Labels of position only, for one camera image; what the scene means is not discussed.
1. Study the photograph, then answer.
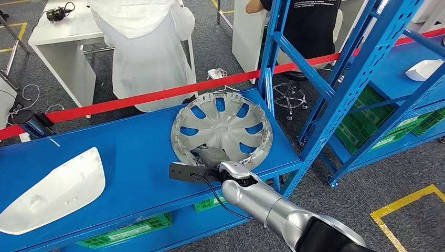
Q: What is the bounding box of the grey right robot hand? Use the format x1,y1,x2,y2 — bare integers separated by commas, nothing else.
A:
190,146,232,169

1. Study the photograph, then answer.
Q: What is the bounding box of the grey plastic wheel hubcap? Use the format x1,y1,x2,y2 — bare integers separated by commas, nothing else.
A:
169,91,274,172

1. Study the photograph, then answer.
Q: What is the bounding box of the blue metal shelf rack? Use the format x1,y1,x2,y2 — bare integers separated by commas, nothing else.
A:
298,0,445,188
0,0,426,252

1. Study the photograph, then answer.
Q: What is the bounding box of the small white plastic part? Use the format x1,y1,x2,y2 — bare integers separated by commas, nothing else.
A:
405,59,445,82

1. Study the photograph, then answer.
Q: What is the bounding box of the green plastic crate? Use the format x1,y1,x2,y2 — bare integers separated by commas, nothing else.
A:
193,194,227,214
370,133,399,151
76,213,174,250
411,108,445,137
334,85,432,154

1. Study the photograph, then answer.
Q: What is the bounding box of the white power strip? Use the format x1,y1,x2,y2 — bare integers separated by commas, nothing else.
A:
207,68,228,81

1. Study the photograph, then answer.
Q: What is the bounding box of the red barrier belt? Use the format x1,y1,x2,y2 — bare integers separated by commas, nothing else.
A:
0,27,445,141

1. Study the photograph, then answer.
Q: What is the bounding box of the person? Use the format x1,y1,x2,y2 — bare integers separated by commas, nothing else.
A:
87,0,197,113
245,0,342,60

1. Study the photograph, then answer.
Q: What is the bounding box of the office chair with chrome base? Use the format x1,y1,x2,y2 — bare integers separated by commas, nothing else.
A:
271,8,344,122

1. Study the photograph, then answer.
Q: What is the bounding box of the white desk side panel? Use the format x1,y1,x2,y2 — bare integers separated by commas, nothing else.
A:
232,0,270,85

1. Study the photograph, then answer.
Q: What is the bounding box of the white plastic mirror cover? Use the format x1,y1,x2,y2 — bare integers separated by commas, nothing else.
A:
0,146,107,236

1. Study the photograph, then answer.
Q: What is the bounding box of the white desk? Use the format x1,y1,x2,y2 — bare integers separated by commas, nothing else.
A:
27,0,197,118

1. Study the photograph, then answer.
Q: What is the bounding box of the white cabinet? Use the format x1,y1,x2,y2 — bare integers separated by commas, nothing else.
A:
0,76,17,129

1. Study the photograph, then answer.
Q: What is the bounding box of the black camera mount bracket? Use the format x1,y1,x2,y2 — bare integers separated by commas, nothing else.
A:
168,162,225,184

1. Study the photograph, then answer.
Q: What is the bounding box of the black camera cable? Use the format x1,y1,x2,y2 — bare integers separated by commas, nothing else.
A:
189,172,256,222

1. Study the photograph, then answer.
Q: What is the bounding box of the black barrier post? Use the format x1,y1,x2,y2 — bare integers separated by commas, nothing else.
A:
13,109,56,139

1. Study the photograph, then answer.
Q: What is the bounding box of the black device with cables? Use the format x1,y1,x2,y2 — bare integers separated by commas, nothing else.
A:
45,1,76,22

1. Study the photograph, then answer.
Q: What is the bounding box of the grey metal table frame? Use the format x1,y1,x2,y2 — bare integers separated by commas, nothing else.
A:
0,15,30,91

